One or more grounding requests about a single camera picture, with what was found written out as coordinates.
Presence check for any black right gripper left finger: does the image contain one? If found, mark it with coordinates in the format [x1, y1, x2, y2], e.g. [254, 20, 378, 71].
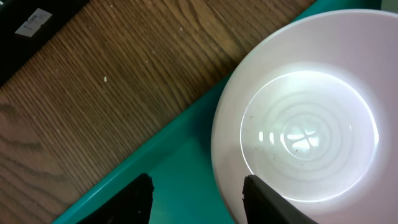
[78, 173, 154, 224]

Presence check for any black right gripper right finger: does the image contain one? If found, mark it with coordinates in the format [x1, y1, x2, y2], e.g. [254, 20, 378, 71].
[243, 175, 317, 224]

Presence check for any pink small bowl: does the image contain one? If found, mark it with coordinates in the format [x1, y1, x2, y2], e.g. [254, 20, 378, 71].
[211, 9, 397, 223]

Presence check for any black waste tray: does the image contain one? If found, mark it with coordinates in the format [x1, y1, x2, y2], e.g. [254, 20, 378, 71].
[1, 0, 88, 85]

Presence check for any teal serving tray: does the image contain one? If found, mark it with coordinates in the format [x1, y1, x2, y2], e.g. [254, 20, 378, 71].
[51, 0, 383, 224]

